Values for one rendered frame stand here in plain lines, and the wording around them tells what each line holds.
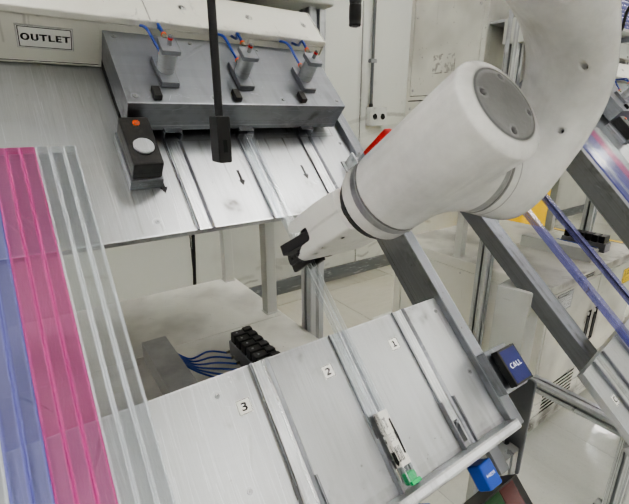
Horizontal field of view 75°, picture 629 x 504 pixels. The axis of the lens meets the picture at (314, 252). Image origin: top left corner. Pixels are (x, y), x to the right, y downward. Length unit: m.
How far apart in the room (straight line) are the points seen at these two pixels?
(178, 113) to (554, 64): 0.43
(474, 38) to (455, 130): 1.26
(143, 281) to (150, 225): 1.84
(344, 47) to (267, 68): 2.12
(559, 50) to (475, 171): 0.11
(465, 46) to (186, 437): 1.41
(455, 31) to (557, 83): 1.22
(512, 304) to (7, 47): 0.85
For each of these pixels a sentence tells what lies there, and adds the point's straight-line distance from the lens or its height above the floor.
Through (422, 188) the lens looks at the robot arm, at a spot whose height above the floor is 1.06.
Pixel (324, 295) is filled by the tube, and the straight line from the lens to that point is 0.53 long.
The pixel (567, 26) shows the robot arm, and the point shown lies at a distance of 0.36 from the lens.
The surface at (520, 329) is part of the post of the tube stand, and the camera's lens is 0.85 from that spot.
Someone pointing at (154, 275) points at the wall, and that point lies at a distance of 2.38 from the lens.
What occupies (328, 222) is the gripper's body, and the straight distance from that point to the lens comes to 0.42.
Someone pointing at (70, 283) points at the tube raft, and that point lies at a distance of 0.48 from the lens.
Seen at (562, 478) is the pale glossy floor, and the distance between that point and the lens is 1.72.
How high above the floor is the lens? 1.12
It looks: 18 degrees down
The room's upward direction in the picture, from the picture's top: straight up
